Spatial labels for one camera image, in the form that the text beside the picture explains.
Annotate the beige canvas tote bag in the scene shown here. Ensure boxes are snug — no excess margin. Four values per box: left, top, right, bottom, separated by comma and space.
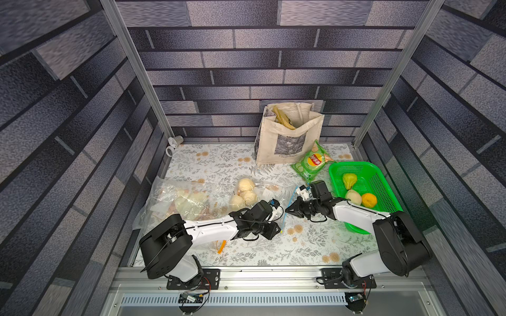
254, 102, 325, 165

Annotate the green fruit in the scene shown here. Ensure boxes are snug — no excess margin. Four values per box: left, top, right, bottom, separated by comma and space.
342, 173, 358, 190

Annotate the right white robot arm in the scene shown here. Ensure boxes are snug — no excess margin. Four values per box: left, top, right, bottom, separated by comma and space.
285, 180, 433, 288

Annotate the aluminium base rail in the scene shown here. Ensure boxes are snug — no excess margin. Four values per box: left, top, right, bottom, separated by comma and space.
102, 266, 436, 315

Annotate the circuit board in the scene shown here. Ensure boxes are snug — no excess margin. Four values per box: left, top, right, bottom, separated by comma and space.
178, 292, 209, 305
345, 293, 367, 314

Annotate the right circuit board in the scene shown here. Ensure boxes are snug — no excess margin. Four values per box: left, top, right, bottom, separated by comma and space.
345, 293, 367, 314

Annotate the left circuit board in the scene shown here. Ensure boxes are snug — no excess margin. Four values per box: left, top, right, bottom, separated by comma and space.
178, 292, 209, 305

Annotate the right aluminium frame post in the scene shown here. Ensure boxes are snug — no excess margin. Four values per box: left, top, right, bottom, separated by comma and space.
352, 0, 445, 150

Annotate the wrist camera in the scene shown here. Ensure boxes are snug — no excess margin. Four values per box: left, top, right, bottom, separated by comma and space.
295, 186, 313, 201
268, 199, 284, 221

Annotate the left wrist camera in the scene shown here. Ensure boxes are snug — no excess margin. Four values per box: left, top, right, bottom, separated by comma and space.
268, 199, 284, 221

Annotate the green plastic basket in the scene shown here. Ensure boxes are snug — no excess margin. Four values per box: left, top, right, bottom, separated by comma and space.
329, 161, 403, 213

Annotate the aluminium frame post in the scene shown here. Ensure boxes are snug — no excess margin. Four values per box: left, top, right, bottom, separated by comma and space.
352, 0, 445, 150
100, 0, 175, 138

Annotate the green chips bag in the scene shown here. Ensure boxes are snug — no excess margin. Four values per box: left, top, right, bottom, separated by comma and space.
291, 141, 335, 183

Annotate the yellow snack packet in tote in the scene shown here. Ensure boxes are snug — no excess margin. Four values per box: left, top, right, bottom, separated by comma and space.
271, 105, 296, 130

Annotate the left aluminium frame post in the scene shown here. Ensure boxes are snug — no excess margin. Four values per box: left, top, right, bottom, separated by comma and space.
100, 0, 175, 138

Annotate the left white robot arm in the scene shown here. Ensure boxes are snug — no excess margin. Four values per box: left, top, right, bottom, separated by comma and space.
139, 199, 284, 284

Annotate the yellow pear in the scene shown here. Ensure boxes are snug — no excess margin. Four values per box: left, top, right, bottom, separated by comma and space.
362, 193, 378, 209

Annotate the beige round fruit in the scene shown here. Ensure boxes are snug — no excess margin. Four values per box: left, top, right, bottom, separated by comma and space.
345, 190, 362, 205

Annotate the white cup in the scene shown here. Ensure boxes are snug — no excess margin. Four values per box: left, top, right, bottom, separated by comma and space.
166, 136, 184, 157

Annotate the clear bag of buns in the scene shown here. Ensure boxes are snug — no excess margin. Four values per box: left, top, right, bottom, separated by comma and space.
225, 178, 297, 241

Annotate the clear orange zip-top bag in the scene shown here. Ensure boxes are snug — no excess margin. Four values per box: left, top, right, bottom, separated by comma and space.
133, 177, 234, 237

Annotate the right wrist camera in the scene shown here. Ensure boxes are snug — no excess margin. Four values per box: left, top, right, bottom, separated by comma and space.
295, 186, 313, 201

